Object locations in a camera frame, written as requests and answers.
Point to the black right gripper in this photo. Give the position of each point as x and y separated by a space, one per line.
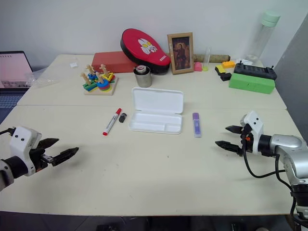
246 138

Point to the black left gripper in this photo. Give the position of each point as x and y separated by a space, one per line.
36 155

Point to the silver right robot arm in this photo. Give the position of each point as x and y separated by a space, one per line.
286 149

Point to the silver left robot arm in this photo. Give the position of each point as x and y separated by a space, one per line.
9 169

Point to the white plastic case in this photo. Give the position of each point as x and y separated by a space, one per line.
157 109

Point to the purple highlighter pen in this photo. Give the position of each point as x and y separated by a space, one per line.
196 125

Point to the green foam block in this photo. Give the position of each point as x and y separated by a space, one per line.
251 83

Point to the red whiteboard marker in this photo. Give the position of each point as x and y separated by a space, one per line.
112 121

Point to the yellow black toy block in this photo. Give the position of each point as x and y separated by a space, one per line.
220 69

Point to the black remote controller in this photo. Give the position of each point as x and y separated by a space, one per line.
255 71

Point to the clear plastic bag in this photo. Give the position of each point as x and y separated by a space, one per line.
42 78

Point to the orange toy brick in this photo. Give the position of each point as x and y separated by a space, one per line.
228 64

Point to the small black eraser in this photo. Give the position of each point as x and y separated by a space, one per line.
123 117

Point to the white crumpled paper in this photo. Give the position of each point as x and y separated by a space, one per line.
243 61

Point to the pink small cup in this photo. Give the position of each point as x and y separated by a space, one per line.
198 66

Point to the wooden shape stacking toy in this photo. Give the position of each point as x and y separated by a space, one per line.
99 80

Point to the clear tube with green base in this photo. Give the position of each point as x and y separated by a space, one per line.
206 60

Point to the brown rolled cylinder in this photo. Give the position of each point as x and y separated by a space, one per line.
216 57

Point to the laptop computer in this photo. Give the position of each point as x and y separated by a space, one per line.
12 72

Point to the wooden framed picture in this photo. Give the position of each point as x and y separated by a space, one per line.
180 53

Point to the red rectangular block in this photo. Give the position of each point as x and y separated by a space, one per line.
108 62

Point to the clear bottle with green cap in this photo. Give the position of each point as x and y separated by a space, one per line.
263 38

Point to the steel cup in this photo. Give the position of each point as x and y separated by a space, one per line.
142 77

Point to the red white roll in cup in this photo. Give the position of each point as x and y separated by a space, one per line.
141 69

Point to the red black boxing pad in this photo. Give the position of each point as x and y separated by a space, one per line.
144 49

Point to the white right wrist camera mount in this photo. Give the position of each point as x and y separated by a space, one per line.
254 131

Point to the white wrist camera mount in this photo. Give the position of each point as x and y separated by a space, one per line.
254 131
21 146

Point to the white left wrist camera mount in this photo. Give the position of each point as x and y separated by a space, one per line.
21 146

